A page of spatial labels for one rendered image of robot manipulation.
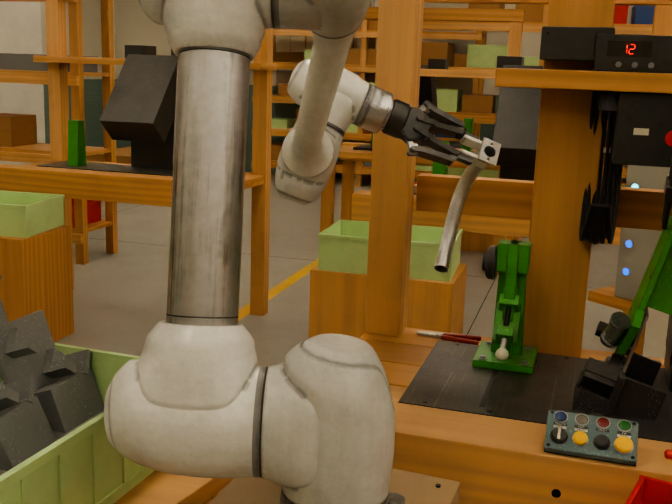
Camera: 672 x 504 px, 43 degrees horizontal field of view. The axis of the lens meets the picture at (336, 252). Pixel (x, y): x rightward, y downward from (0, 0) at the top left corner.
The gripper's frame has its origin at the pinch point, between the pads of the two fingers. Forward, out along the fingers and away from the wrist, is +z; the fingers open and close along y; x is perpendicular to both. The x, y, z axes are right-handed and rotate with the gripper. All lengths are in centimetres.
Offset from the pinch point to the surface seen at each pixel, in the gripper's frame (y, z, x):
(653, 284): -24.7, 33.4, -19.4
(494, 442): -60, 14, -9
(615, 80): 18.4, 20.0, -16.1
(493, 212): 4.7, 16.0, 27.7
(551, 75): 17.9, 8.5, -10.4
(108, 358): -62, -54, 24
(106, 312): 45, -94, 382
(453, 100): 414, 115, 541
